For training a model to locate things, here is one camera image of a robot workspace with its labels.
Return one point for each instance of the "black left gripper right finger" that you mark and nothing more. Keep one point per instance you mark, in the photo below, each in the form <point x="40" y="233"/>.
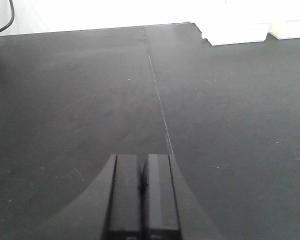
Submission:
<point x="170" y="209"/>

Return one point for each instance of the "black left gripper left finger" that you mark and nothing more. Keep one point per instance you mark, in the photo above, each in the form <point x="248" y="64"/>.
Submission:
<point x="109" y="208"/>

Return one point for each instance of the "white box on bench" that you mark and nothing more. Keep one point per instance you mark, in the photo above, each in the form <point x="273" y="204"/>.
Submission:
<point x="226" y="22"/>

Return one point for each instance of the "cream white block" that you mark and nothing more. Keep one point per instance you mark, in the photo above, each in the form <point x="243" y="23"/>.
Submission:
<point x="287" y="29"/>

